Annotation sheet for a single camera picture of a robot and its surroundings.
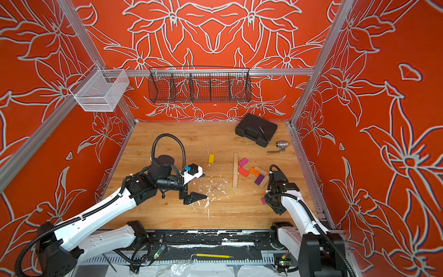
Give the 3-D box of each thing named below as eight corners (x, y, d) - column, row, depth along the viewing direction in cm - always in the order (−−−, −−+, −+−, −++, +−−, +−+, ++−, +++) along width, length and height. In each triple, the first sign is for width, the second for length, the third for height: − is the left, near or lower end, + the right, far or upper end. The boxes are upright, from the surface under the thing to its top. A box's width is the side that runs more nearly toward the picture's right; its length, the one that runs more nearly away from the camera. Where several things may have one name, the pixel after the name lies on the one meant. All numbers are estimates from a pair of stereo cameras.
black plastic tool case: (234, 133, 115) (235, 126, 110) (249, 116, 126) (250, 109, 121) (265, 149, 106) (267, 142, 101) (278, 128, 118) (280, 121, 112)
